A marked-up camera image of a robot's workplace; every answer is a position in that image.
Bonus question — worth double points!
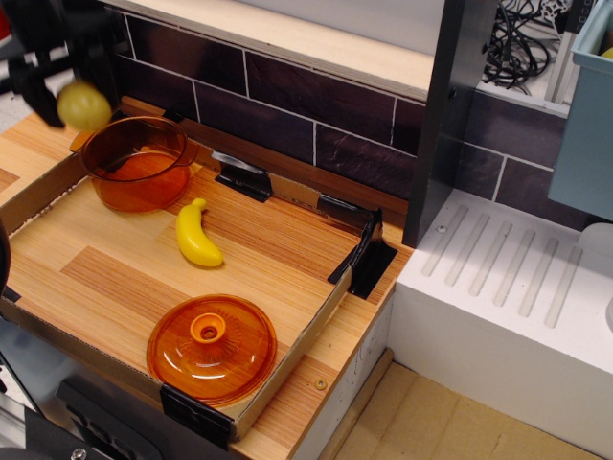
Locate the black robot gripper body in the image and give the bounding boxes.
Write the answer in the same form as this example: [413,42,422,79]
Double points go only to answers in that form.
[4,1,125,78]

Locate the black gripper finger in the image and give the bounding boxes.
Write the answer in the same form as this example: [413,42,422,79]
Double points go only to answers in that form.
[76,46,121,109]
[17,79,65,127]

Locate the yellow toy potato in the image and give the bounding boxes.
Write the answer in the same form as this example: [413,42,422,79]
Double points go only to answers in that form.
[57,80,112,130]

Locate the orange transparent pot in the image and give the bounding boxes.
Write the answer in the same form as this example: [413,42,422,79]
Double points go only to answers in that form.
[70,116,198,213]

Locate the orange transparent pot lid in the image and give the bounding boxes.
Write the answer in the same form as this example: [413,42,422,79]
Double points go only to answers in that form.
[147,294,277,406]

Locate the cardboard fence with black tape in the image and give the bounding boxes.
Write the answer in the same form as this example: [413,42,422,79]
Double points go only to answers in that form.
[0,107,398,451]

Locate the yellow toy banana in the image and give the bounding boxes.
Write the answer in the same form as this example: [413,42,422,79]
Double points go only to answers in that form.
[175,198,223,267]

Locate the brass screw in counter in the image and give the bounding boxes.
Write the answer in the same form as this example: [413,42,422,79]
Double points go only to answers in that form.
[314,379,328,391]

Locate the white dish drainer block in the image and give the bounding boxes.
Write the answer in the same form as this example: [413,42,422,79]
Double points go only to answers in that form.
[388,192,612,458]

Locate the light blue bin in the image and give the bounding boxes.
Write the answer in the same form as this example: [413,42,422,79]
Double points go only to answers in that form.
[548,1,612,220]

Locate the dark grey vertical post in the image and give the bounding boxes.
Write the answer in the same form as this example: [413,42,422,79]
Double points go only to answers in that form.
[402,0,497,248]

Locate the tangled black cables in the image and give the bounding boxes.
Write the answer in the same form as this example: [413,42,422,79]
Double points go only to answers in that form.
[481,0,564,95]

